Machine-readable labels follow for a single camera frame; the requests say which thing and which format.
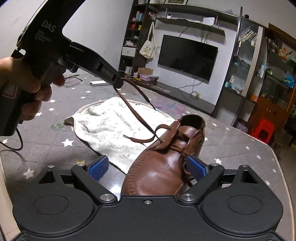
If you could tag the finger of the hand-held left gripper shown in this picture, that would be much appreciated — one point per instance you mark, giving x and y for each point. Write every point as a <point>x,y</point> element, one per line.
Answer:
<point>117,83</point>

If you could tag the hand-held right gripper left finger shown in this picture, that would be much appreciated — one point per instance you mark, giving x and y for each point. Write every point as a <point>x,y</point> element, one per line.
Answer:
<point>99,168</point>

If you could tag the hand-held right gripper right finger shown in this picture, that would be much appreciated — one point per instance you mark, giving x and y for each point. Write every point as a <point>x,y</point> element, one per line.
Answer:
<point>196,168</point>

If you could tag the brown shoelace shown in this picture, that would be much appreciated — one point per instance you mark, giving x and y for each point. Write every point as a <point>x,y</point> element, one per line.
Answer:
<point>134,110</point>

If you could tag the brown leather shoe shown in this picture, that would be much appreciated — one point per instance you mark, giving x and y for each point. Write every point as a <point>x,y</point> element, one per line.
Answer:
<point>161,166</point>

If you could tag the person's left hand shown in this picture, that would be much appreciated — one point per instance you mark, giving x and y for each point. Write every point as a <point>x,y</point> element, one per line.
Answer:
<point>27,76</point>

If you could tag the white bar-shaped device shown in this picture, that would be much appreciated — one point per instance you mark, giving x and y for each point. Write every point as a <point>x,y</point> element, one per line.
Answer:
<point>98,83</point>

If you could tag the dark cubby shelf unit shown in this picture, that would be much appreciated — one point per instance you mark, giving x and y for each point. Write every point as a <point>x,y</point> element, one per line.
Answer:
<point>129,61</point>

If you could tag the cardboard box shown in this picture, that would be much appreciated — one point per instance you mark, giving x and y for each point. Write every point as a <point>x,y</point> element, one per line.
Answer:
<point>145,71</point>

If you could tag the pink flat box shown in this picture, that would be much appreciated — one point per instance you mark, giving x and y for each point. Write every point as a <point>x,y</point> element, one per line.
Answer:
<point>148,77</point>

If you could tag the white drawer box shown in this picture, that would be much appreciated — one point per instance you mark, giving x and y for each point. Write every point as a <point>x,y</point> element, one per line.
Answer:
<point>128,51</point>

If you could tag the white terry towel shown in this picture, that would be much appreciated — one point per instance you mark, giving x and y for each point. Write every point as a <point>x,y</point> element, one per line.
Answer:
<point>106,125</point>

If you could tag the cream tote bag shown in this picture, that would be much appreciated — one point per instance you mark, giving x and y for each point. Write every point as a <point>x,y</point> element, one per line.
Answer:
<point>147,51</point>

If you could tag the rimless eyeglasses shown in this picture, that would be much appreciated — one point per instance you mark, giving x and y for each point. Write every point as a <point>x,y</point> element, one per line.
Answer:
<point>69,77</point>

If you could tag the grey star-print tablecloth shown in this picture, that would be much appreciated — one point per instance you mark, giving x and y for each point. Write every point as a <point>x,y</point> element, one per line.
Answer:
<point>57,139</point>

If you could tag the purple waste bin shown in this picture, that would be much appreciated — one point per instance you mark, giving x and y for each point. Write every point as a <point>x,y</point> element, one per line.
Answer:
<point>242,127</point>

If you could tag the black television console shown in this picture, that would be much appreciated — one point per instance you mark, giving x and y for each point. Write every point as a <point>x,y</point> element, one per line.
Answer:
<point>185,95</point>

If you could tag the black flat television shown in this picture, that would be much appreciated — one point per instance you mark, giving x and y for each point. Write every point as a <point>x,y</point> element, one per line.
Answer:
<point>187,58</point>

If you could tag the red plastic stool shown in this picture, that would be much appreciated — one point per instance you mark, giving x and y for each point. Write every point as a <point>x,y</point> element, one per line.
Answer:
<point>266,122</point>

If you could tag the brown wooden cabinet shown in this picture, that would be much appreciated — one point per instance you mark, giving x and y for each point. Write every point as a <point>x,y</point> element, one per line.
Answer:
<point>266,109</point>

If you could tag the glass display cabinet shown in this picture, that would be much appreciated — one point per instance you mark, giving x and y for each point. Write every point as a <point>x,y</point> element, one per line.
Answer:
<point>240,58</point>

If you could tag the wall power outlet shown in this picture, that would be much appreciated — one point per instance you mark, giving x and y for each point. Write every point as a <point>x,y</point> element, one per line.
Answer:
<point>197,94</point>

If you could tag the dark floating wall shelf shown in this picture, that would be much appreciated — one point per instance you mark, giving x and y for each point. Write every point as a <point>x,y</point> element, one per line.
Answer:
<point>185,23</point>

